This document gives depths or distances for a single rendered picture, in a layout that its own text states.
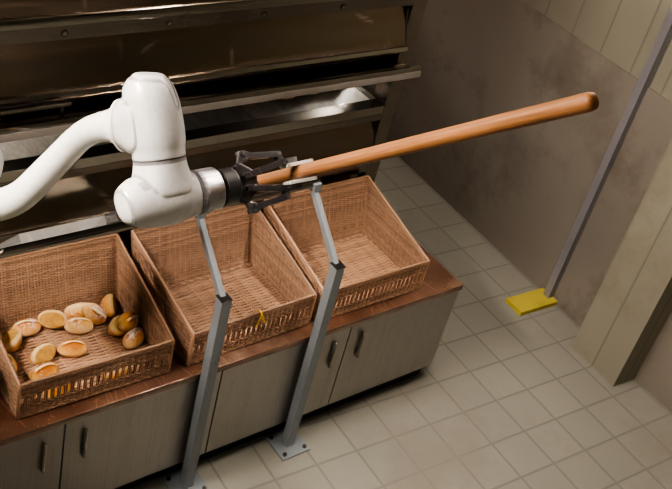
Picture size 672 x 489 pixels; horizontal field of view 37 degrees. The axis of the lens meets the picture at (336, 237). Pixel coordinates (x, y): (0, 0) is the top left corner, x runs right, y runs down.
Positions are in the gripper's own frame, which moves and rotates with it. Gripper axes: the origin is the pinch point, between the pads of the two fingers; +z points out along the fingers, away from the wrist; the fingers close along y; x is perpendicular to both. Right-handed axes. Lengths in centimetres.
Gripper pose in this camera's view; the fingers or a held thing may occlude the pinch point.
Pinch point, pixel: (298, 172)
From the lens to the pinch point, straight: 212.3
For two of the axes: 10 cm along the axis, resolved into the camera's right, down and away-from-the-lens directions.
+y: 2.1, 9.8, 0.5
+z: 7.8, -2.0, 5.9
